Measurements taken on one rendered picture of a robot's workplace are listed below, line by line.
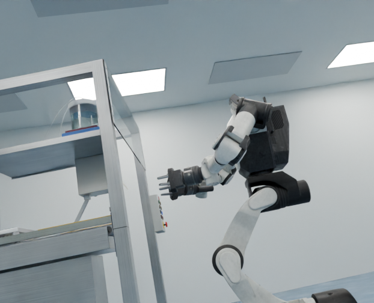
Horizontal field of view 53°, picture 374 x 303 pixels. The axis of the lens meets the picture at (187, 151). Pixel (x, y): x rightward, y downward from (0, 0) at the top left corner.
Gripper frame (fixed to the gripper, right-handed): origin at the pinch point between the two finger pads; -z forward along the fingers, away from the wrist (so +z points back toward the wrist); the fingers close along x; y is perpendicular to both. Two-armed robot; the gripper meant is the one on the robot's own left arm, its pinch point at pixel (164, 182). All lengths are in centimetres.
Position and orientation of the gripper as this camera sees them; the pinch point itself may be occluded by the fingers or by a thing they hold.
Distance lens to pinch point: 182.2
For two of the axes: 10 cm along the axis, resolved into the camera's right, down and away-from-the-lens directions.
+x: 1.9, 9.4, -2.9
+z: 9.6, -2.4, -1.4
